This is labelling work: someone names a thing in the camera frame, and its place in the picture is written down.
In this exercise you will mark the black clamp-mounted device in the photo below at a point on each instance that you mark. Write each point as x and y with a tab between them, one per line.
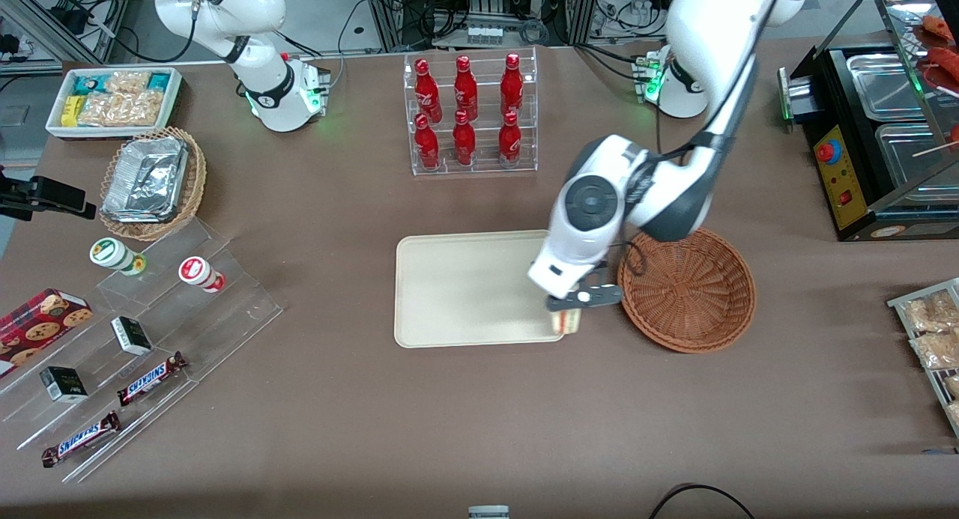
52	193

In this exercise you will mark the beige plastic tray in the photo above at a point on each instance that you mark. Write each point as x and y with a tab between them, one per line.
464	290

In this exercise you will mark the grey box edge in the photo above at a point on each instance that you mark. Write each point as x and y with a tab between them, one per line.
488	513

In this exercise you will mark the red cookie box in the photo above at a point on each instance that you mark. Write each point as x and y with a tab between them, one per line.
37	328

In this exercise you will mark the steel warmer pan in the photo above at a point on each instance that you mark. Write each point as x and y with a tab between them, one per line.
884	85
910	152

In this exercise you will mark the triangle sandwich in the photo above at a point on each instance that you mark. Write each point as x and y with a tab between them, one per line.
567	323

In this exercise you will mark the dark flat object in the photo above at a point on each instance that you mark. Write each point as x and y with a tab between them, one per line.
940	451

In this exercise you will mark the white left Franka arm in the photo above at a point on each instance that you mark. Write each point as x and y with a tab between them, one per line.
704	55

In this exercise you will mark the aluminium foil container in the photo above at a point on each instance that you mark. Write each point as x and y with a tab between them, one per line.
146	178

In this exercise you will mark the red lid drink bottle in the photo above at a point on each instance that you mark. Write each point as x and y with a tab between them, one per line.
196	270

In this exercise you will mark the aluminium frame shelf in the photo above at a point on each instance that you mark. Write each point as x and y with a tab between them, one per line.
116	17

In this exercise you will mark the yellow snack packet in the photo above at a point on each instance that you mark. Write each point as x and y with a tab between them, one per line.
70	111

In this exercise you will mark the clear cookie bag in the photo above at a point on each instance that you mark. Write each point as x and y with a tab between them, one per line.
123	109
127	82

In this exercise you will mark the brown wicker basket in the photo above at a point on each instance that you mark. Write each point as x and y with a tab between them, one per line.
685	290

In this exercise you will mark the white connector block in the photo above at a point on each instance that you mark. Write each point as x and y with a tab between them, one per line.
485	34

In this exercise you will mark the light wicker basket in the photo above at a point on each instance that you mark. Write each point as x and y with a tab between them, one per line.
195	182

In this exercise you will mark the Snickers bar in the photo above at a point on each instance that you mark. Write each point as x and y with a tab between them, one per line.
79	439
150	379

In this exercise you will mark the small black box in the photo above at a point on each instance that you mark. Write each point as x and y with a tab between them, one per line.
131	335
64	384

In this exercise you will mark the red cola bottle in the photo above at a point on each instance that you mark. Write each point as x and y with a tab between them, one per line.
464	138
426	141
512	83
425	88
465	85
509	137

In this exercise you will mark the clear snack bag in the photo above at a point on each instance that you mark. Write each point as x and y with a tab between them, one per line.
954	413
933	313
952	386
940	350

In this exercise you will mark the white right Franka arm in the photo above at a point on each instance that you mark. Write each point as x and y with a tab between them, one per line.
262	92

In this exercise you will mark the black food warmer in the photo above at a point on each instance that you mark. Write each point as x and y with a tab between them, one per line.
846	167

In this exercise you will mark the clear acrylic stepped stand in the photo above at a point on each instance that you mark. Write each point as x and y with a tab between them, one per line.
225	309

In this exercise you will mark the clear acrylic bottle rack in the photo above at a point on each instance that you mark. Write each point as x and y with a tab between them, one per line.
487	168

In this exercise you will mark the green lid drink bottle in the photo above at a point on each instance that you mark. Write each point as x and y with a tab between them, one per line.
112	253

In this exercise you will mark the teal snack packet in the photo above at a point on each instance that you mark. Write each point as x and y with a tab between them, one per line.
159	81
86	85

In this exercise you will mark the aluminium equipment rack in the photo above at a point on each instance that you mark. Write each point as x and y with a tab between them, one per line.
386	17

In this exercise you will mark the white snack bin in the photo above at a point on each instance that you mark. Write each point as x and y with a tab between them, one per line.
105	130

